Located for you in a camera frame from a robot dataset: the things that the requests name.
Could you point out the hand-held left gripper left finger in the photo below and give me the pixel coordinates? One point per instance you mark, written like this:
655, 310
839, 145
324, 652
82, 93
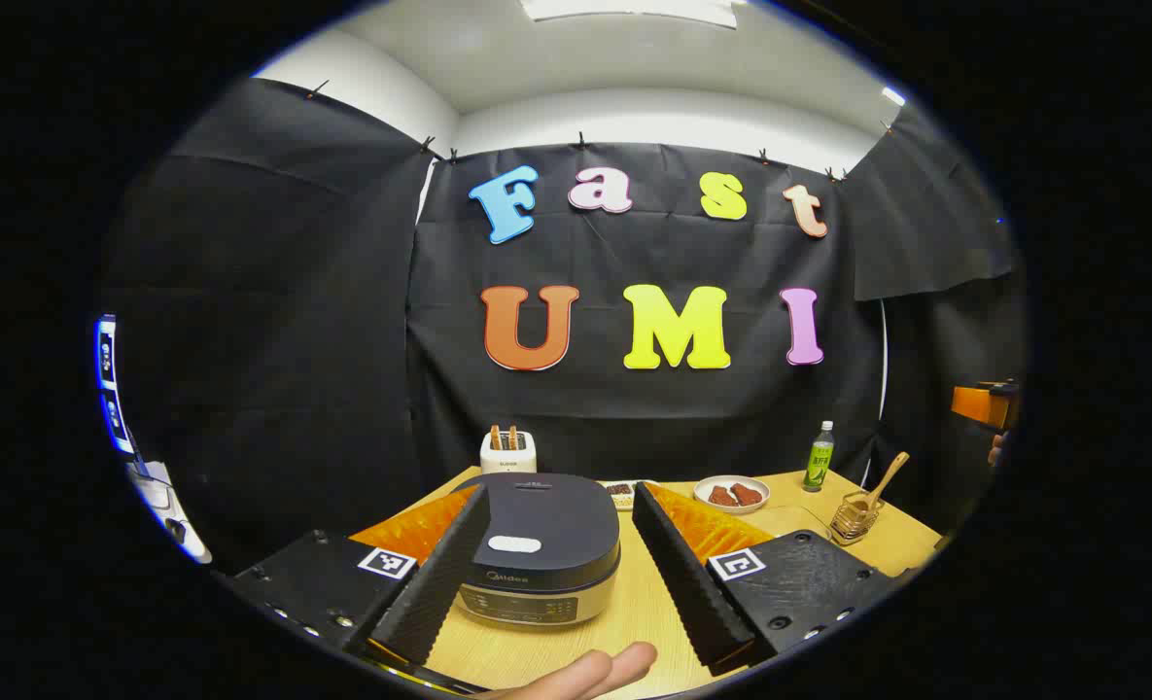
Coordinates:
439, 583

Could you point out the white power strip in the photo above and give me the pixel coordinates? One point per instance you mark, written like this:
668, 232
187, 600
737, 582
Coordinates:
172, 515

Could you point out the white round plate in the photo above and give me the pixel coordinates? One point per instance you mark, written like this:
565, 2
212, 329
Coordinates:
731, 509

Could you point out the blue-edged monitor screen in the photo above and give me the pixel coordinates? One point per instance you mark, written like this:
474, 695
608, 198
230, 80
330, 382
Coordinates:
109, 384

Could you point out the ceiling light panel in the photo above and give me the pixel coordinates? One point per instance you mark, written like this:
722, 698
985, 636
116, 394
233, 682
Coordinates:
634, 10

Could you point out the white divided bean dish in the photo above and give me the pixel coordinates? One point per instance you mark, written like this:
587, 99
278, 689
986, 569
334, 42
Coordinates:
619, 491

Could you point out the wooden spoon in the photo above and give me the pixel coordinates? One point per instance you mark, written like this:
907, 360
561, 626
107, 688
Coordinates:
885, 481

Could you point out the dark grey rice cooker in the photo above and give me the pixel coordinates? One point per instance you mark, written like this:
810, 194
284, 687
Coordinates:
546, 525

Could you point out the white toaster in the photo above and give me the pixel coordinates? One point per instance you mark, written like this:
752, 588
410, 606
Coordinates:
507, 459

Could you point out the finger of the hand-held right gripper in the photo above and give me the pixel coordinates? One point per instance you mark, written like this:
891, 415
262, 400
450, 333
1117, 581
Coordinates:
979, 403

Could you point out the green drink bottle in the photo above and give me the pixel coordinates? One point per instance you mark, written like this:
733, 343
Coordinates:
818, 467

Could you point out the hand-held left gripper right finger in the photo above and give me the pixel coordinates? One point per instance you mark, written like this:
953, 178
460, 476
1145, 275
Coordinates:
687, 583

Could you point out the brown meat piece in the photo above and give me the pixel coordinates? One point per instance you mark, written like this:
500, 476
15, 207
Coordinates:
721, 497
748, 494

